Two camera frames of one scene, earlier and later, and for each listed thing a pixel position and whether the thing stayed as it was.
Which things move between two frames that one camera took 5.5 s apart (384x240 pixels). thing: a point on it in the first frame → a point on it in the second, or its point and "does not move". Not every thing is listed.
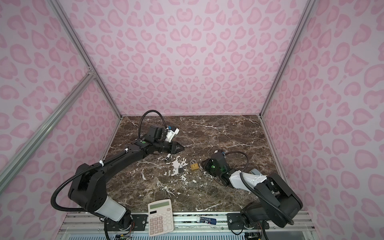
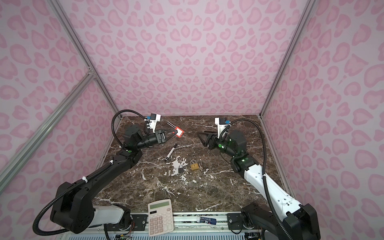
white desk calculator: [160, 217] does not move
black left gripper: [174, 145] → [161, 138]
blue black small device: [207, 220] does not move
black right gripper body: [209, 166] → [213, 144]
